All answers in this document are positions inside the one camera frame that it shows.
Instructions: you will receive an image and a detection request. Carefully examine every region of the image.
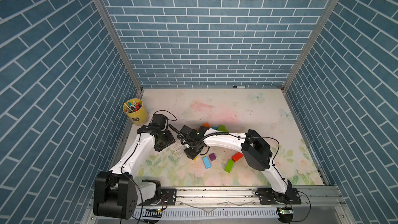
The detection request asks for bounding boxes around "light blue block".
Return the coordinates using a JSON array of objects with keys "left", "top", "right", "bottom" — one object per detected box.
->
[{"left": 202, "top": 157, "right": 211, "bottom": 169}]

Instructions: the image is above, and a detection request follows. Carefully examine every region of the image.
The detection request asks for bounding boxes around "green block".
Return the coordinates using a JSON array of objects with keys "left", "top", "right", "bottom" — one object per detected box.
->
[
  {"left": 225, "top": 159, "right": 234, "bottom": 173},
  {"left": 217, "top": 125, "right": 229, "bottom": 132}
]

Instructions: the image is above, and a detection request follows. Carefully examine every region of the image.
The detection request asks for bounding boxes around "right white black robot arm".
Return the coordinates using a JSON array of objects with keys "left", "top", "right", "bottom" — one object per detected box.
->
[{"left": 168, "top": 124, "right": 301, "bottom": 204}]

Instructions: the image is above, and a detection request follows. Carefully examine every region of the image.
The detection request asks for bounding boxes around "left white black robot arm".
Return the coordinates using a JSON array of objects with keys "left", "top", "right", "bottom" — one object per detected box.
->
[{"left": 93, "top": 114, "right": 175, "bottom": 220}]

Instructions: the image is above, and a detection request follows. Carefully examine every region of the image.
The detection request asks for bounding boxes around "purple cube block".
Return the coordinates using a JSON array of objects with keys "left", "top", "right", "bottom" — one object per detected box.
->
[{"left": 209, "top": 153, "right": 216, "bottom": 161}]

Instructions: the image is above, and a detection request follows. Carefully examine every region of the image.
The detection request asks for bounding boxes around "yellow pen cup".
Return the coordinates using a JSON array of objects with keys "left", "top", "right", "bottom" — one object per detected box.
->
[{"left": 123, "top": 99, "right": 148, "bottom": 125}]

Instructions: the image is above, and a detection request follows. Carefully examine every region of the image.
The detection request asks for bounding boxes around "red block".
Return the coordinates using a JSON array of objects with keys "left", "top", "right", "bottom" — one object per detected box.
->
[{"left": 231, "top": 152, "right": 244, "bottom": 162}]

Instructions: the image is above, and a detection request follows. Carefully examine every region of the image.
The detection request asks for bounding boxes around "floral table mat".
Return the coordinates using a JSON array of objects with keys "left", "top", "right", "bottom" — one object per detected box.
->
[{"left": 134, "top": 89, "right": 323, "bottom": 187}]

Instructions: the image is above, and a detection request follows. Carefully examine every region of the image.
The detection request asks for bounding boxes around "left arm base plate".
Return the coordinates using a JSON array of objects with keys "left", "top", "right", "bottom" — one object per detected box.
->
[{"left": 140, "top": 188, "right": 177, "bottom": 207}]

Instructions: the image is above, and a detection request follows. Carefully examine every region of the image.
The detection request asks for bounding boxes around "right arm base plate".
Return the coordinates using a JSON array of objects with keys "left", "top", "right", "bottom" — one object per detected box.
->
[{"left": 255, "top": 188, "right": 302, "bottom": 205}]

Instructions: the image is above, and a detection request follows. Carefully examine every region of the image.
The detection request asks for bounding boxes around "aluminium front rail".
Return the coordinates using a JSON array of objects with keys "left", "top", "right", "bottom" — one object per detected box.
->
[{"left": 83, "top": 186, "right": 354, "bottom": 224}]

